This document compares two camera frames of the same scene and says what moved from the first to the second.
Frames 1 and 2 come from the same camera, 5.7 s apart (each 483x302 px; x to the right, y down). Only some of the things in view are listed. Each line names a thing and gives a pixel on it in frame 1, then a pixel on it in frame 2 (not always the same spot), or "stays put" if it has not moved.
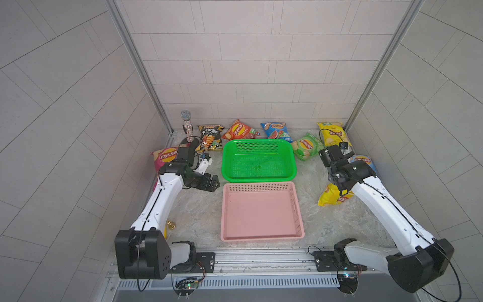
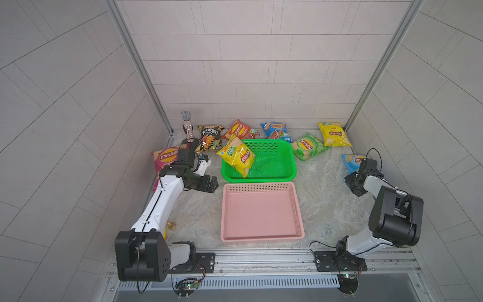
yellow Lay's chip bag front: [331, 195] -> [239, 155]
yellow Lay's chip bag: [333, 133] stays put
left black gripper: [204, 185] stays put
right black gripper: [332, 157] -> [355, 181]
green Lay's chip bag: [307, 146] stays put
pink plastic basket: [261, 211] stays put
